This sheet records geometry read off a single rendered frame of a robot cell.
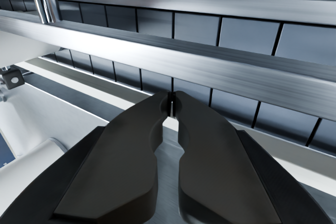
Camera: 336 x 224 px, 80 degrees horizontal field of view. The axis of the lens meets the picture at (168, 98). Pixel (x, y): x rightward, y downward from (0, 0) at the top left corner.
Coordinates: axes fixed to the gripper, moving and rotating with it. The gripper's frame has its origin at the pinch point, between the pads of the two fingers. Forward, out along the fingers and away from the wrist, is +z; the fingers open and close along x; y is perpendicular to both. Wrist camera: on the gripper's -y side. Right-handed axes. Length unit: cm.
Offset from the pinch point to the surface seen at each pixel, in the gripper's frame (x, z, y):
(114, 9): -5.6, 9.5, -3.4
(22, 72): -26.9, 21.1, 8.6
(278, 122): 7.9, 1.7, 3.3
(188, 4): 1.0, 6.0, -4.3
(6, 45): -16.8, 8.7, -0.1
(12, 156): -43, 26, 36
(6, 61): -17.4, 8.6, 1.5
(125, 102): -4.4, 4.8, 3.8
